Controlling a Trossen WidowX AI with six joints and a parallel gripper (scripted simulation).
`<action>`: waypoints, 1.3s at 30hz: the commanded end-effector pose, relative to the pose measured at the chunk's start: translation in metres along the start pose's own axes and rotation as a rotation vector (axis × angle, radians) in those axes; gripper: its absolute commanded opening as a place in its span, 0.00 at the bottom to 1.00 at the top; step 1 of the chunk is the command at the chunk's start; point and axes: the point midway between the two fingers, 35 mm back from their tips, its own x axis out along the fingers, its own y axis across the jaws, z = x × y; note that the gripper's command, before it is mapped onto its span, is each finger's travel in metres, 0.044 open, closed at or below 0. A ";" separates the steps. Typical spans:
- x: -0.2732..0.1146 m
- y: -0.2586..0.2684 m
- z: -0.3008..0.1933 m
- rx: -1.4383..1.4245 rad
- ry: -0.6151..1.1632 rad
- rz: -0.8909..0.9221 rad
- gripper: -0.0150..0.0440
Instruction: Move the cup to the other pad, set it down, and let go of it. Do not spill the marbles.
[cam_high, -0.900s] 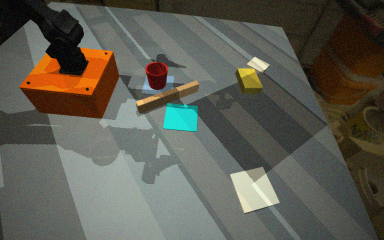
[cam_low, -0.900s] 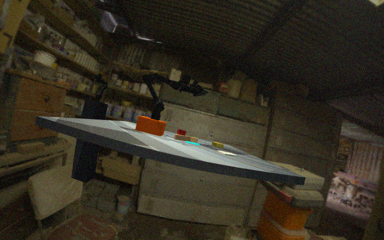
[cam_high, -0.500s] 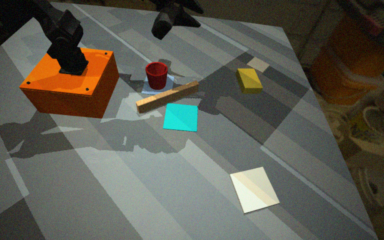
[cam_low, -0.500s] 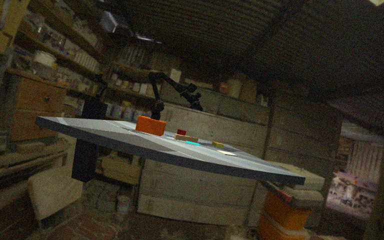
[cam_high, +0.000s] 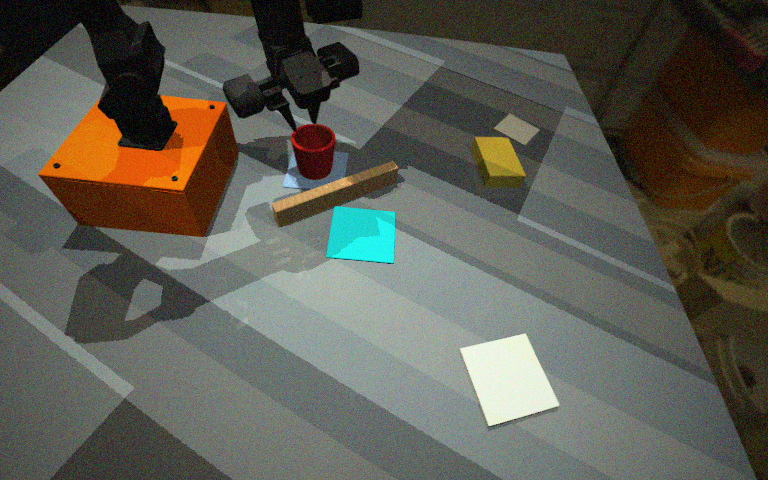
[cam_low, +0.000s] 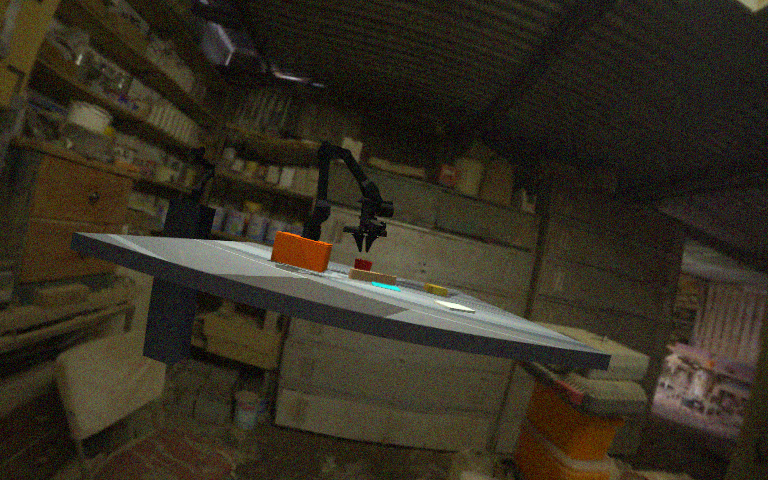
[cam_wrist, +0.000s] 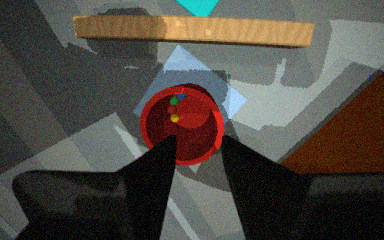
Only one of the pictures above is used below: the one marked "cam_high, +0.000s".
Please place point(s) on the dark red cup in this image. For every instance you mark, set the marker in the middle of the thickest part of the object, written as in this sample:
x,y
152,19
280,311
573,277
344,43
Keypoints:
x,y
313,145

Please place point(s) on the tan wooden plank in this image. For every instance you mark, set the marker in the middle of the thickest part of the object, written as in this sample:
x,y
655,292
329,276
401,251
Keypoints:
x,y
310,202

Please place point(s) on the yellow rectangular block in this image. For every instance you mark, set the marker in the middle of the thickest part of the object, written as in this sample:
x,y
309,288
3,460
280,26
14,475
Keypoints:
x,y
497,162

